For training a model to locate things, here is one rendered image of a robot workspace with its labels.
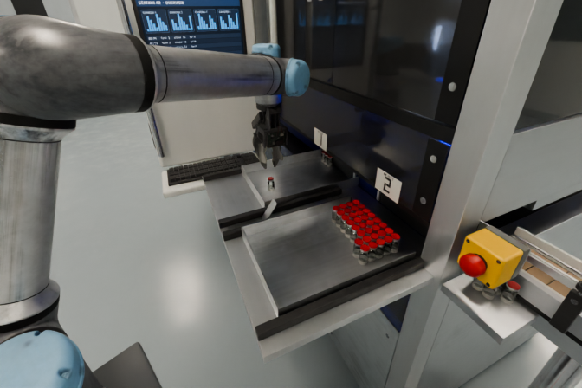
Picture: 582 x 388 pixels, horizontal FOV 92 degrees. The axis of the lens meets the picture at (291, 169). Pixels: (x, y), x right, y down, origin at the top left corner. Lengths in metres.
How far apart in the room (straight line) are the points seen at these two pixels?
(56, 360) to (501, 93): 0.71
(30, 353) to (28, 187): 0.21
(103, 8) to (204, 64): 5.42
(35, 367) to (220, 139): 1.05
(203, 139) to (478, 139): 1.10
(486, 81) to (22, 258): 0.73
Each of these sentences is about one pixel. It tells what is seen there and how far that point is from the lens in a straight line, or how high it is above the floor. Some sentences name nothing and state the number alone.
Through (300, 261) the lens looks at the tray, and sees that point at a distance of 0.70.
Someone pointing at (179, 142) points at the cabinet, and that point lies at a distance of 1.36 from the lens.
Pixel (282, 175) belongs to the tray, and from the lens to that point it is 1.03.
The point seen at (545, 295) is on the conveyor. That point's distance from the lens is 0.74.
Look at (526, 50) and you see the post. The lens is 0.54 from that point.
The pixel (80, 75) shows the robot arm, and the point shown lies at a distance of 0.38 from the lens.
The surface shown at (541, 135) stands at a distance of 0.70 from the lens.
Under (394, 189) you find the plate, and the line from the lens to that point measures 0.72.
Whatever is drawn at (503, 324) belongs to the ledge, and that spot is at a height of 0.88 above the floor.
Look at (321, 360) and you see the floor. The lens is 1.57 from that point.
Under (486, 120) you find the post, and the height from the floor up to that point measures 1.24.
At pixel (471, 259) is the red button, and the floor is 1.01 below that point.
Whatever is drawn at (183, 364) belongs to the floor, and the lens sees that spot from 1.65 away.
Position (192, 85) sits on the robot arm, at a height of 1.31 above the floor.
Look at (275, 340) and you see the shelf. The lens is 0.59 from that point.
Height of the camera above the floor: 1.39
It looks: 28 degrees down
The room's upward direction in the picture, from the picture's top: 1 degrees counter-clockwise
